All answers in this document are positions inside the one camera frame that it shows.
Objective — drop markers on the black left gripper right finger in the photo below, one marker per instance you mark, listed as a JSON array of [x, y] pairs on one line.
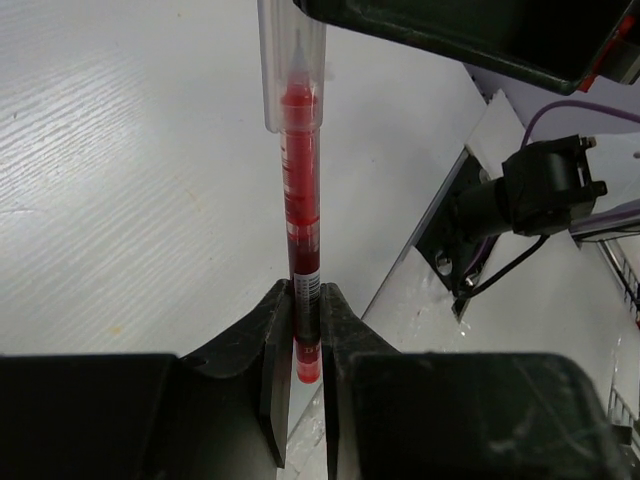
[[394, 415]]

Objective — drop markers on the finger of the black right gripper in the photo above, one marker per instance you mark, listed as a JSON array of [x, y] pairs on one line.
[[558, 45]]

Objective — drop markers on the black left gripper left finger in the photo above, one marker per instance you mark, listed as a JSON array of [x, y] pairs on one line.
[[219, 412]]

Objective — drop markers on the clear plastic cap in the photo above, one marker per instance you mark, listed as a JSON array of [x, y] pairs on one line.
[[292, 48]]

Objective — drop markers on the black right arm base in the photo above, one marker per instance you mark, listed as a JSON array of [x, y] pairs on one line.
[[544, 188]]

